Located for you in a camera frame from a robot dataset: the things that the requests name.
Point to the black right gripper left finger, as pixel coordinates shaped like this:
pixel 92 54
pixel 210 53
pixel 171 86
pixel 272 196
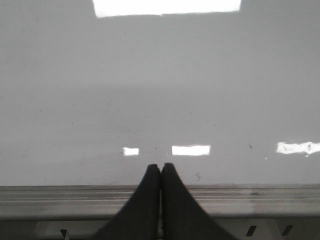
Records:
pixel 138 219

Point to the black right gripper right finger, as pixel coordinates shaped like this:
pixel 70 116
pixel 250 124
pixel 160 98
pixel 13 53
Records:
pixel 182 216

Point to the white glossy whiteboard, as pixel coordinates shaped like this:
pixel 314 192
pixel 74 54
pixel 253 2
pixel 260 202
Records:
pixel 228 98

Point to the aluminium whiteboard frame rail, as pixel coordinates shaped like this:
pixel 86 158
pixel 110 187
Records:
pixel 101 202

